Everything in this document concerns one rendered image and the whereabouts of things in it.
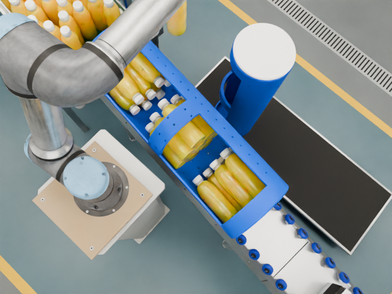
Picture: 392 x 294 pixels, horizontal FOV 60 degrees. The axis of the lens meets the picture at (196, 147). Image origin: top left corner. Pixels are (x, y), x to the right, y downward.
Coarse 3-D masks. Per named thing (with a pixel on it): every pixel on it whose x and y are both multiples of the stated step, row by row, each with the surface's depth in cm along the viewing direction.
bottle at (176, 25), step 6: (186, 6) 114; (180, 12) 114; (186, 12) 117; (174, 18) 116; (180, 18) 116; (186, 18) 120; (168, 24) 122; (174, 24) 119; (180, 24) 120; (186, 24) 125; (168, 30) 126; (174, 30) 123; (180, 30) 123
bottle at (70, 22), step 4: (60, 20) 141; (68, 20) 141; (72, 20) 143; (60, 24) 142; (64, 24) 141; (68, 24) 142; (72, 24) 143; (76, 24) 146; (72, 28) 144; (76, 28) 146; (76, 32) 148; (80, 32) 152; (80, 36) 152; (80, 40) 154; (84, 40) 158
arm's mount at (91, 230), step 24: (96, 144) 121; (120, 168) 118; (48, 192) 115; (144, 192) 117; (48, 216) 113; (72, 216) 113; (96, 216) 114; (120, 216) 114; (72, 240) 111; (96, 240) 112
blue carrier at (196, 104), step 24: (144, 48) 125; (168, 72) 123; (168, 96) 146; (192, 96) 121; (144, 120) 142; (168, 120) 117; (216, 120) 120; (216, 144) 141; (240, 144) 119; (192, 168) 139; (264, 168) 117; (192, 192) 123; (264, 192) 112; (216, 216) 128; (240, 216) 112
